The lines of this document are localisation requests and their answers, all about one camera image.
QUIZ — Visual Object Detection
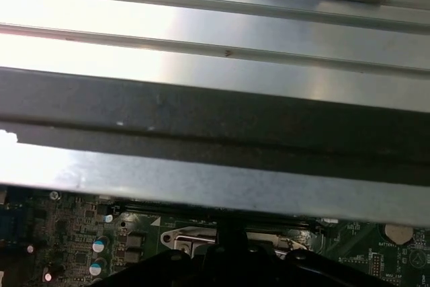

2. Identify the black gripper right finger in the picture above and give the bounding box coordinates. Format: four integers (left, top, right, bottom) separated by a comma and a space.
231, 223, 387, 287

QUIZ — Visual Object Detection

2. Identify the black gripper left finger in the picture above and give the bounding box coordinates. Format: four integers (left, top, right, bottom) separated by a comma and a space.
112, 223, 232, 287

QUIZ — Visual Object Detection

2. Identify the CPU socket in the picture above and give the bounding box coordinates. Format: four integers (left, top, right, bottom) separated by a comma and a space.
160, 228, 315, 261

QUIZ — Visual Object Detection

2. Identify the black RAM slot bank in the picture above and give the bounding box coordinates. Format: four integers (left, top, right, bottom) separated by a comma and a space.
114, 198, 322, 234

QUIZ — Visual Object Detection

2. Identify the grey choke block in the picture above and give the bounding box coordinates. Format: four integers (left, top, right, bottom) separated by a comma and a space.
125, 248, 145, 263
126, 231, 146, 248

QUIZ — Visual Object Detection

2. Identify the green motherboard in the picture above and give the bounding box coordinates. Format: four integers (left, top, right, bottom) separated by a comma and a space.
0, 186, 430, 287

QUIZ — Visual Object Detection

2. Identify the coin battery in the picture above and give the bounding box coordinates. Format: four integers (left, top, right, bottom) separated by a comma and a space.
384, 224, 414, 245

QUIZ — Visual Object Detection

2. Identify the black PC case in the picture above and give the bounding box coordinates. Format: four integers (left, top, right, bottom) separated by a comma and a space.
0, 67, 430, 229

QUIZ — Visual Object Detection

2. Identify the metal socket cover frame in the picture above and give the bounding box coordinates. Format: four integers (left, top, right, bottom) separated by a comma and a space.
174, 233, 303, 257

